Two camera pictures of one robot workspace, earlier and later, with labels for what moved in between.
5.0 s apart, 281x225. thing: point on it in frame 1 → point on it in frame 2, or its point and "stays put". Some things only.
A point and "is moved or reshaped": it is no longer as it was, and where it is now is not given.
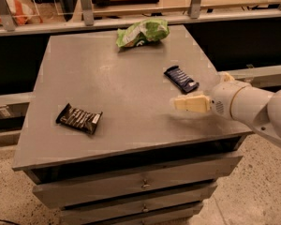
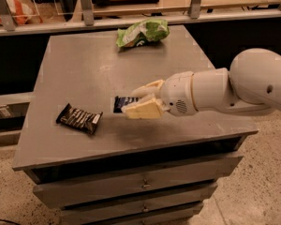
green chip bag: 147,31 stays put
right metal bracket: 194,10 stays put
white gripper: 222,98 → 177,93
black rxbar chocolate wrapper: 79,120 stays put
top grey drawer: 136,183 stays put
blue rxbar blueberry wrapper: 177,75 is moved or reshaped
